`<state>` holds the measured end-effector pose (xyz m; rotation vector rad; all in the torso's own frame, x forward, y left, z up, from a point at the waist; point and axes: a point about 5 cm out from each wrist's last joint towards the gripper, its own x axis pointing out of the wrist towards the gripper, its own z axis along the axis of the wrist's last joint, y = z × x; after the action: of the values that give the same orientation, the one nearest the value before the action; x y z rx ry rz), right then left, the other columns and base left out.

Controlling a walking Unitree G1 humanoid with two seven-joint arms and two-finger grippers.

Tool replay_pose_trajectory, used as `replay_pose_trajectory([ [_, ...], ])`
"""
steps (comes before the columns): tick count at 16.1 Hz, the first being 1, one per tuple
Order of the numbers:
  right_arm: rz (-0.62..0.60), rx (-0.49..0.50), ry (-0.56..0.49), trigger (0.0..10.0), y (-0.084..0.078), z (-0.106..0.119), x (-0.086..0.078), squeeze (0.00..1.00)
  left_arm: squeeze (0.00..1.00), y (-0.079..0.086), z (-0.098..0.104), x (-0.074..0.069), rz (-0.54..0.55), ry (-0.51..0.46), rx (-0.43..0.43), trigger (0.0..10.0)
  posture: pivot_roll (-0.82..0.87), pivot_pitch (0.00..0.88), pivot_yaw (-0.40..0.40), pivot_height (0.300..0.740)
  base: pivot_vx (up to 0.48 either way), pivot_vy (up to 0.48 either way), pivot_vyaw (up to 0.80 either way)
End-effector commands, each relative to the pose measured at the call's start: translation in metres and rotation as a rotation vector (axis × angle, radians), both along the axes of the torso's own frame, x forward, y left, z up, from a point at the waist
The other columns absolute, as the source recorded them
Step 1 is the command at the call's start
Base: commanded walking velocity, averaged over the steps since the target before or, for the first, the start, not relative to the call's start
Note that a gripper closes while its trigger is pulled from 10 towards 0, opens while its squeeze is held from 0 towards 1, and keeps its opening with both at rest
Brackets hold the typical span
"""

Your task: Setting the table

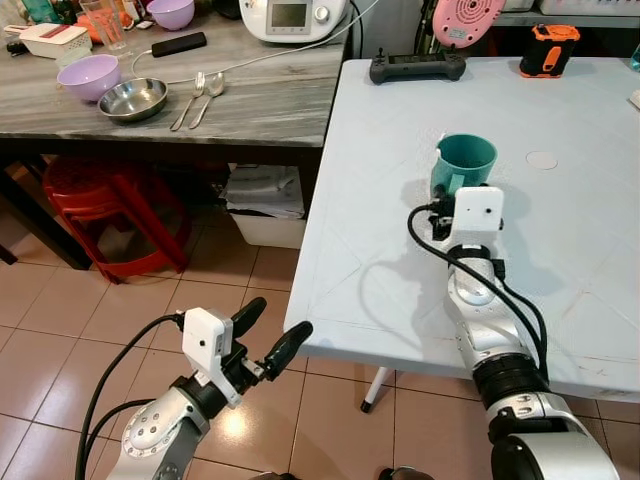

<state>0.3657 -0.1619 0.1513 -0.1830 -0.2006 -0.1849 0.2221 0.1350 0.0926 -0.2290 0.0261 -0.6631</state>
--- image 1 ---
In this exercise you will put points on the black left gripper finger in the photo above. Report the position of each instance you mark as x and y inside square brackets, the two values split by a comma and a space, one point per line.
[250, 315]
[290, 345]

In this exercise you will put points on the teal plastic cup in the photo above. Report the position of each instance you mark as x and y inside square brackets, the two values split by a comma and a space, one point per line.
[470, 162]

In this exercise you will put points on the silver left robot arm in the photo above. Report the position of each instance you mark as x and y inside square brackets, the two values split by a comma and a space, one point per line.
[160, 430]

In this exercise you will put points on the white table leg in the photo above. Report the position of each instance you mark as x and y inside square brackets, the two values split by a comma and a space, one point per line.
[375, 390]

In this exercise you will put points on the white bin with plastic bag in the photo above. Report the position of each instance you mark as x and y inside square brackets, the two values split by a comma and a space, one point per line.
[265, 205]

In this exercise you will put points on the round white table cap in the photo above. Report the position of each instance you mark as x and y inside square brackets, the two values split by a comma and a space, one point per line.
[542, 160]

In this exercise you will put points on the black handheld controller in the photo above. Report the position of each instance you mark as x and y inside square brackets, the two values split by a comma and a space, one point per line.
[415, 68]

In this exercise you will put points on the red plastic stool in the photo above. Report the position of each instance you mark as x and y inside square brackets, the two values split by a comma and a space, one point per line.
[100, 190]

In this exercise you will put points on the orange and black device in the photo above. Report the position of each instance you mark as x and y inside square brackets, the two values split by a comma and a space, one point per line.
[548, 50]

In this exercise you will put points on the pink round perforated disc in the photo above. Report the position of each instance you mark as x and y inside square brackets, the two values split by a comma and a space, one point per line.
[470, 20]

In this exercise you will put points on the stainless steel fork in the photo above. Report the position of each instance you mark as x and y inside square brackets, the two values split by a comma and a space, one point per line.
[187, 102]

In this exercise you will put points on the stainless steel spoon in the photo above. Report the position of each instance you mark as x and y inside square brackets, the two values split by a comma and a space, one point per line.
[213, 84]

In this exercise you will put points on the small stainless steel bowl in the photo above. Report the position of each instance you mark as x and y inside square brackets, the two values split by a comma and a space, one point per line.
[132, 100]

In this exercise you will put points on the white kitchen appliance with display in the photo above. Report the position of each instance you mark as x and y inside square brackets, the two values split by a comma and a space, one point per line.
[290, 20]

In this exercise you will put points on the black flat phone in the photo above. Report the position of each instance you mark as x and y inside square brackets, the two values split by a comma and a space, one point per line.
[180, 44]

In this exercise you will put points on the lilac plastic bowl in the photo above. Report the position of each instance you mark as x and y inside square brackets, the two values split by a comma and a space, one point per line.
[88, 78]

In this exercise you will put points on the violet plastic bowl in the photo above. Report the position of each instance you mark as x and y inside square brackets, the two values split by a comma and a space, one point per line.
[171, 13]

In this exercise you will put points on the clear drinking glass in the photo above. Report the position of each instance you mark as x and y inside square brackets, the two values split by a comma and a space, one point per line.
[108, 25]

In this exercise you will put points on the white rectangular container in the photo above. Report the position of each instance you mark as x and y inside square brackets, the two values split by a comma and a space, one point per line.
[55, 40]

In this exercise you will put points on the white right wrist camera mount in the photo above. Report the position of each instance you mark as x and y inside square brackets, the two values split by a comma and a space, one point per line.
[478, 215]

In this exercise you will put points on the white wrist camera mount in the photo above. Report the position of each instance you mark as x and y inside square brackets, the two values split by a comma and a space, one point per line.
[205, 340]
[478, 215]

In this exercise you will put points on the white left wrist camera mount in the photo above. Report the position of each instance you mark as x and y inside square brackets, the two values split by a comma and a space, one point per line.
[205, 340]

